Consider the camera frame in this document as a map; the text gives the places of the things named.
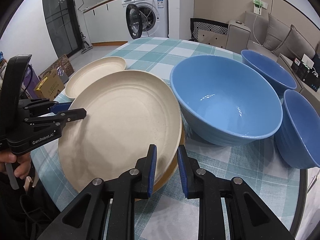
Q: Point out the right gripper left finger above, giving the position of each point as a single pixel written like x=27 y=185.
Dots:
x=106 y=209

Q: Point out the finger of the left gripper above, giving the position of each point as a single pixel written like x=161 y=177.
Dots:
x=73 y=114
x=60 y=107

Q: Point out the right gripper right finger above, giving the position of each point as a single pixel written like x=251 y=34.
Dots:
x=227 y=205

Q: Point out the small beige plate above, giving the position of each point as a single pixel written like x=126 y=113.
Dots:
x=92 y=72

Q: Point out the large beige plate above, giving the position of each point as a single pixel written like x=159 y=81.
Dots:
x=127 y=111

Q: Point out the dark blue bowl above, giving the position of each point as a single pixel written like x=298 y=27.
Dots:
x=275 y=74
x=297 y=139

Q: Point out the large light blue bowl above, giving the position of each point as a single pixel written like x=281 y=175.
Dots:
x=224 y=101

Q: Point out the white kitchen counter cabinets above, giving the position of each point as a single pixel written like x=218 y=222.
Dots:
x=107 y=23

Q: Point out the yellow cardboard box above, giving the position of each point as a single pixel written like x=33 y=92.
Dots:
x=50 y=86

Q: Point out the dark glass door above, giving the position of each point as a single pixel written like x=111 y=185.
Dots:
x=58 y=15

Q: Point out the white washing machine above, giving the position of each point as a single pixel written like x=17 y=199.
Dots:
x=146 y=18

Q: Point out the grey bedside cabinet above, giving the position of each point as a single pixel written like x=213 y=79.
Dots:
x=312 y=96

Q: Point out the black box of items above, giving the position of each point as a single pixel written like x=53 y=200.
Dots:
x=309 y=75

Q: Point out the grey sofa cushion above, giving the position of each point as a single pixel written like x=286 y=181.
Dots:
x=295 y=46
x=277 y=31

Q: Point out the grey sofa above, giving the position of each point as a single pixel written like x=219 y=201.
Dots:
x=250 y=35

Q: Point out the wall socket with charger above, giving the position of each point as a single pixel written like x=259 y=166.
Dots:
x=258 y=5

